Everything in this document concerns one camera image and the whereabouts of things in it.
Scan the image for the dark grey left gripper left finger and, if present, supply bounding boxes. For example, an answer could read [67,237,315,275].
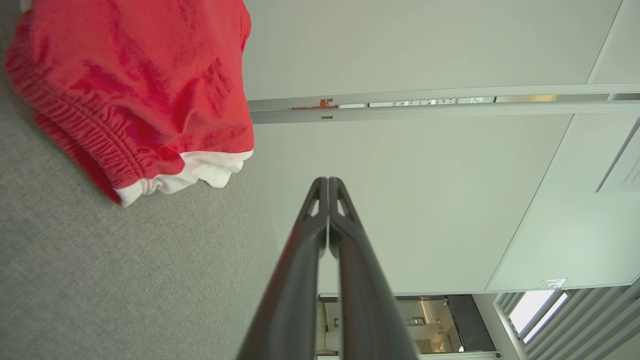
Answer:
[237,177,329,360]

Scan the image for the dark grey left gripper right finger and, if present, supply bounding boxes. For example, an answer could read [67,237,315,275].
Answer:
[328,177,420,360]

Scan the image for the red shorts white trim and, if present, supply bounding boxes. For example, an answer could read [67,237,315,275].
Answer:
[4,0,255,208]

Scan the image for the grey fabric sofa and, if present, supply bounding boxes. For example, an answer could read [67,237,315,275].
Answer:
[0,0,282,360]

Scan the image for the grey slatted window blinds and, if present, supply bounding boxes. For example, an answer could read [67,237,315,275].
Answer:
[492,276,640,360]

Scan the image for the grey aluminium partition post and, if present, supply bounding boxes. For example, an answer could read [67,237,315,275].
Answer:
[247,82,640,125]

